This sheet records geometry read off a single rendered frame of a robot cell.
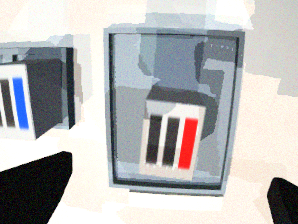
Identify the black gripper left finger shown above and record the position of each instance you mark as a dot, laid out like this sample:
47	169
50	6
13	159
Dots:
30	193

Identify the grey rectangular tray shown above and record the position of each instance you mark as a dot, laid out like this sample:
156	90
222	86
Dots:
207	61

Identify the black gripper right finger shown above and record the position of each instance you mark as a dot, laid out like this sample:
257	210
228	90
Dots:
283	201

